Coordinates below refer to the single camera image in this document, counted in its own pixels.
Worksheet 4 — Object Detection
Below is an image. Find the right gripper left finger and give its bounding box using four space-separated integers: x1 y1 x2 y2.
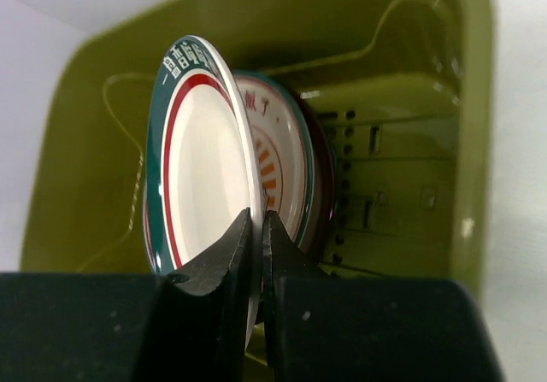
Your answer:
1 210 252 381

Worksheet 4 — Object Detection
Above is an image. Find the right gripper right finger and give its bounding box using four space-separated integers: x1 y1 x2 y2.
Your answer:
262 211 503 381

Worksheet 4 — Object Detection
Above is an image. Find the white plate striped rim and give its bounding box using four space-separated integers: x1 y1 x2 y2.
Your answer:
143 35 265 335

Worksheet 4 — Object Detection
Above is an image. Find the orange sunburst plate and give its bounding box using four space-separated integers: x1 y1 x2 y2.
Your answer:
234 70 316 250

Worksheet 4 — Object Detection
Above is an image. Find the green plastic bin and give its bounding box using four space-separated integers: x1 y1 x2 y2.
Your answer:
19 0 499 368

